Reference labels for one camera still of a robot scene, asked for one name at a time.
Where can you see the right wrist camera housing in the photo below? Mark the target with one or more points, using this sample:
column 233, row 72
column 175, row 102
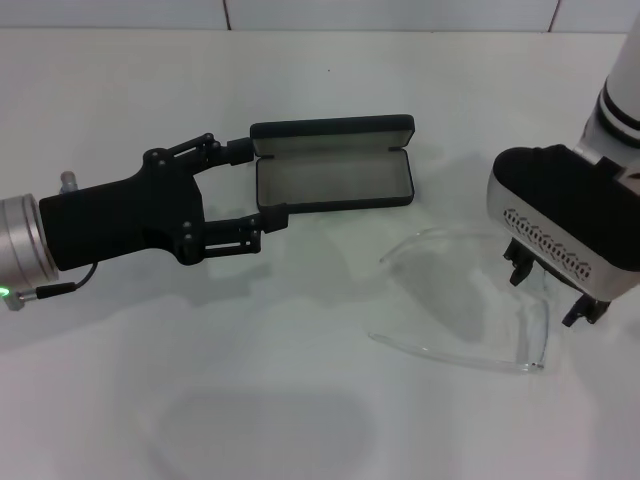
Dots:
column 550, row 210

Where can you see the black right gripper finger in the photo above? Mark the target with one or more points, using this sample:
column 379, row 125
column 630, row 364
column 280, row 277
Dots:
column 585, row 310
column 517, row 260

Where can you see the clear white glasses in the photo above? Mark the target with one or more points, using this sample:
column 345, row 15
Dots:
column 527, row 369

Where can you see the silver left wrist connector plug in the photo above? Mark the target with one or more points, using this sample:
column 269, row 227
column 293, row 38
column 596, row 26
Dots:
column 69, row 182

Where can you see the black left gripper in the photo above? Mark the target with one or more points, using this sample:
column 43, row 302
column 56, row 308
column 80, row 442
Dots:
column 125, row 220

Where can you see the black glasses case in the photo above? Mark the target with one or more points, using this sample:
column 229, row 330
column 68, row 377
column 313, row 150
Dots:
column 330, row 185

